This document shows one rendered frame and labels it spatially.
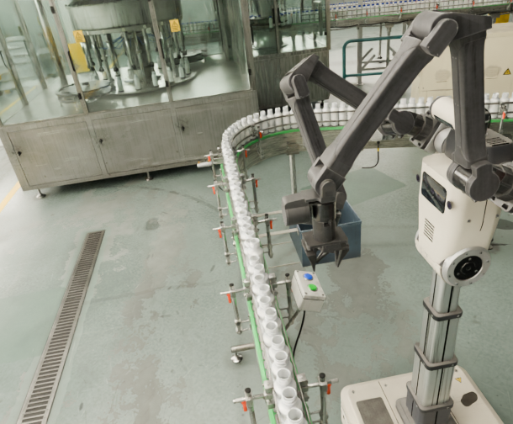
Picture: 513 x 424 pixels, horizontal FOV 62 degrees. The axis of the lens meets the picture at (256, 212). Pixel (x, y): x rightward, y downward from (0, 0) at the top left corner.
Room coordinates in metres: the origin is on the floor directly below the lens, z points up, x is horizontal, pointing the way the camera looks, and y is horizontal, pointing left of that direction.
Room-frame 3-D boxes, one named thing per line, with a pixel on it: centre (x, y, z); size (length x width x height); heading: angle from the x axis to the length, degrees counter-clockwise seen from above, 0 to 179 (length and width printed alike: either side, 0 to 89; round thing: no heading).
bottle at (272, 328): (0.92, 0.00, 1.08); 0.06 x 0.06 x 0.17
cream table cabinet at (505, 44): (5.16, -2.69, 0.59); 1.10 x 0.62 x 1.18; 77
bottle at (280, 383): (0.75, -0.02, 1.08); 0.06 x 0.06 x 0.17
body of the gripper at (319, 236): (0.88, -0.16, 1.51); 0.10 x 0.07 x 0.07; 95
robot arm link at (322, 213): (0.88, -0.16, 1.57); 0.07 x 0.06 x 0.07; 95
